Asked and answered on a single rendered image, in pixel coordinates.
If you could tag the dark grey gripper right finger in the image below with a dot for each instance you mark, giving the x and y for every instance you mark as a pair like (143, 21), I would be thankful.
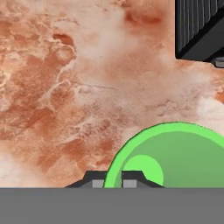
(132, 178)

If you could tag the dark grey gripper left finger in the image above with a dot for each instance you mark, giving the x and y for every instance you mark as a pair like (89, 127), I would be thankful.
(92, 178)

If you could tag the green cup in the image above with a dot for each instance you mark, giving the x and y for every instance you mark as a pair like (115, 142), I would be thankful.
(186, 157)

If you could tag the black ribbed appliance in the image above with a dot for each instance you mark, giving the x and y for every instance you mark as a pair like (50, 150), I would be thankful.
(198, 26)

